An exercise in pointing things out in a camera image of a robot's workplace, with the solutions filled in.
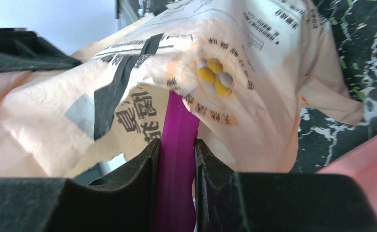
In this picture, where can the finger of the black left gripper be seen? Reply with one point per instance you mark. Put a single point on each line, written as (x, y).
(24, 50)

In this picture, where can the pink cat litter box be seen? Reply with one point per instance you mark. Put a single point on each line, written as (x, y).
(361, 165)

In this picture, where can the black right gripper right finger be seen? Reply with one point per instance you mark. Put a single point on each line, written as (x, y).
(230, 201)

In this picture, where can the purple litter scoop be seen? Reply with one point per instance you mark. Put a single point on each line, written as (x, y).
(174, 207)

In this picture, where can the cat litter bag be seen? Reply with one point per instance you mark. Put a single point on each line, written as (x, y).
(241, 69)

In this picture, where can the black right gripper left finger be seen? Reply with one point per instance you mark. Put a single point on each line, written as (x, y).
(121, 201)

